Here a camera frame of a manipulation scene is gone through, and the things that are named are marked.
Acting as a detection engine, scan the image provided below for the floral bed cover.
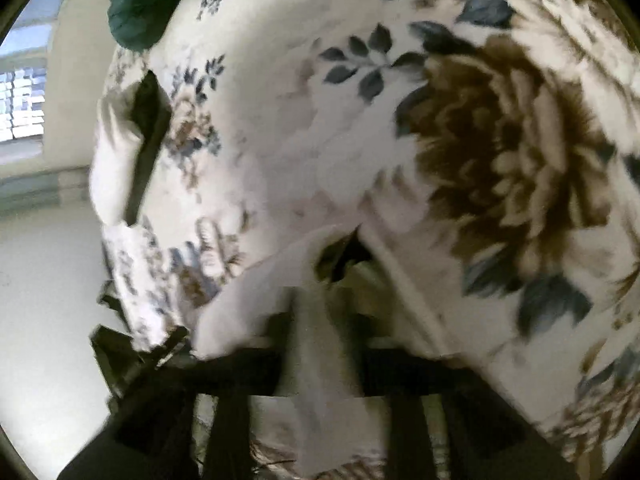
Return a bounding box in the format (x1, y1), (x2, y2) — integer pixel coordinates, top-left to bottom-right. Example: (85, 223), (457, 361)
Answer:
(101, 0), (639, 479)

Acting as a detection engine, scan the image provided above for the window with metal grille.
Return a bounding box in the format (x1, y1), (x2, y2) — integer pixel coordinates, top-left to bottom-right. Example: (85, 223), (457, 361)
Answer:
(1, 0), (64, 165)

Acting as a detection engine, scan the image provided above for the beige long-sleeve shirt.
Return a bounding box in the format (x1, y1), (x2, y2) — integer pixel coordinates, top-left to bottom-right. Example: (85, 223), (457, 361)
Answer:
(193, 226), (454, 478)

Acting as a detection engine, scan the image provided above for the folded white garment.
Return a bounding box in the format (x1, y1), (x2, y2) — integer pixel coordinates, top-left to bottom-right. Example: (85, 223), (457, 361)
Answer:
(89, 84), (143, 226)

